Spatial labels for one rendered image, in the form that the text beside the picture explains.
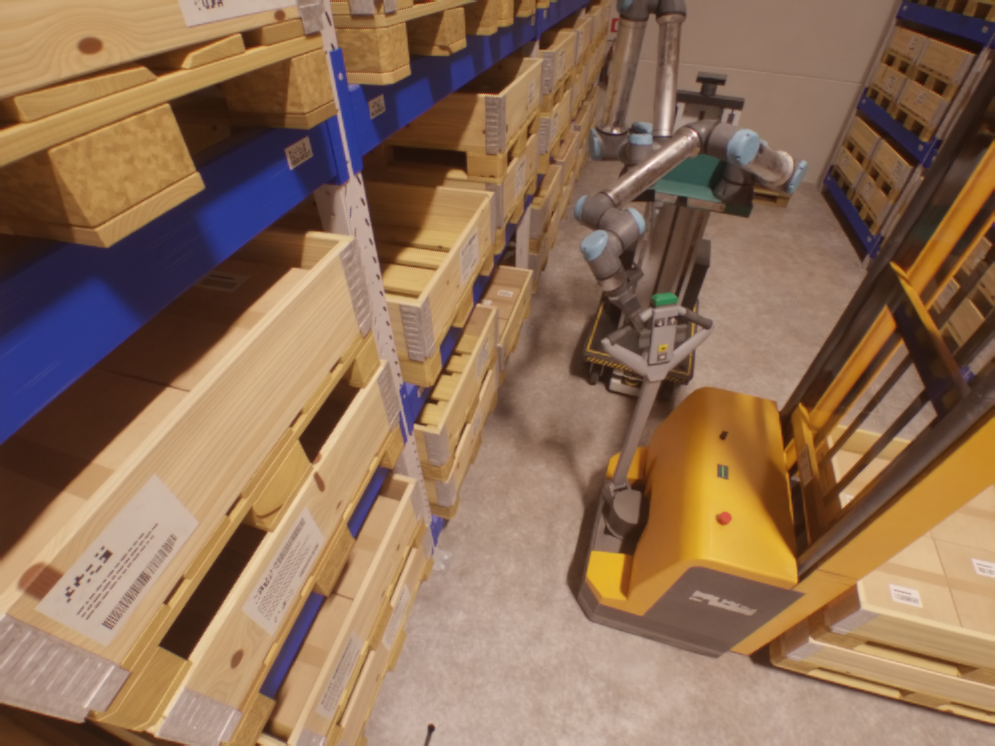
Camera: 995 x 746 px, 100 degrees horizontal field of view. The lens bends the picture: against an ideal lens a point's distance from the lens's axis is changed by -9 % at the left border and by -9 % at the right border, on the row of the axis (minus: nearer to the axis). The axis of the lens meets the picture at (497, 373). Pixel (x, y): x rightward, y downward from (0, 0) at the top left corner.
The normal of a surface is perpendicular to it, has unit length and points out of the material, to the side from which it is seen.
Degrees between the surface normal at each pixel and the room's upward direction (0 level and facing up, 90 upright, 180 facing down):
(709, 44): 90
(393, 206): 90
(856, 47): 90
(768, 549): 0
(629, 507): 0
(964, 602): 0
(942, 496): 90
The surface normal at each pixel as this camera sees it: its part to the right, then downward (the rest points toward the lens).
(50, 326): 0.96, 0.19
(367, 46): -0.27, 0.68
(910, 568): 0.00, -0.71
